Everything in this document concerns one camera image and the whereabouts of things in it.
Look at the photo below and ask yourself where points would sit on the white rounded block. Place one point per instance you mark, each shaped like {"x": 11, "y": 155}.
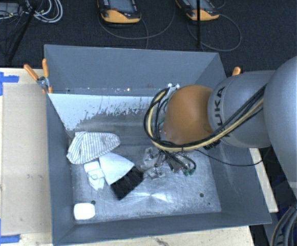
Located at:
{"x": 84, "y": 211}

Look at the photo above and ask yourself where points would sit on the white plastic folded piece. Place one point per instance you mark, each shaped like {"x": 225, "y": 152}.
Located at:
{"x": 94, "y": 174}

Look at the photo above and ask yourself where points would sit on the pale wood flat board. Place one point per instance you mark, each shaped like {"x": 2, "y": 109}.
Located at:
{"x": 23, "y": 150}

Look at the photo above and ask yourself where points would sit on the white striped cloth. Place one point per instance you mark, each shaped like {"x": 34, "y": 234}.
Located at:
{"x": 92, "y": 145}

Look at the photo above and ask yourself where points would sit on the grey metal bin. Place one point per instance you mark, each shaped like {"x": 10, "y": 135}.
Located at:
{"x": 148, "y": 68}

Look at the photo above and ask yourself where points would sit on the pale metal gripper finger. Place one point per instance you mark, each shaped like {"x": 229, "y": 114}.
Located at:
{"x": 156, "y": 172}
{"x": 148, "y": 154}

